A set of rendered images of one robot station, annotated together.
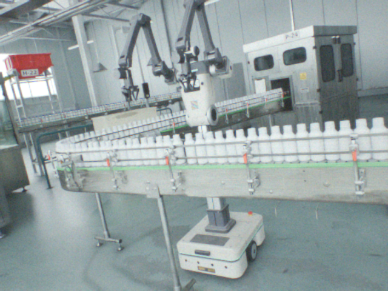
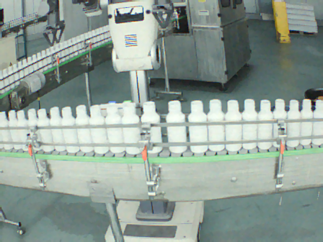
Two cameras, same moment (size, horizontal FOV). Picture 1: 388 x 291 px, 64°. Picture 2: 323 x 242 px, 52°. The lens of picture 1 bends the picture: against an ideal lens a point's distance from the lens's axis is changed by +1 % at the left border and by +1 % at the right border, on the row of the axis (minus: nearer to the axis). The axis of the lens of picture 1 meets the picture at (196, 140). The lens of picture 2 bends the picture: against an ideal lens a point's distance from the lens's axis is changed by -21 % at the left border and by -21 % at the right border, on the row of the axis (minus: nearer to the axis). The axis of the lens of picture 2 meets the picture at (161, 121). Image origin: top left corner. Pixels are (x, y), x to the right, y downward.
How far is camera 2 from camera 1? 0.77 m
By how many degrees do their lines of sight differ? 23
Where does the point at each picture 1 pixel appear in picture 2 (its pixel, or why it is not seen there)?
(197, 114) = (134, 53)
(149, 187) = (96, 189)
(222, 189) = (231, 188)
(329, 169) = not seen: outside the picture
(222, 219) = (163, 205)
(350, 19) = not seen: outside the picture
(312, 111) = (213, 37)
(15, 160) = not seen: outside the picture
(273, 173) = (301, 160)
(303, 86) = (202, 9)
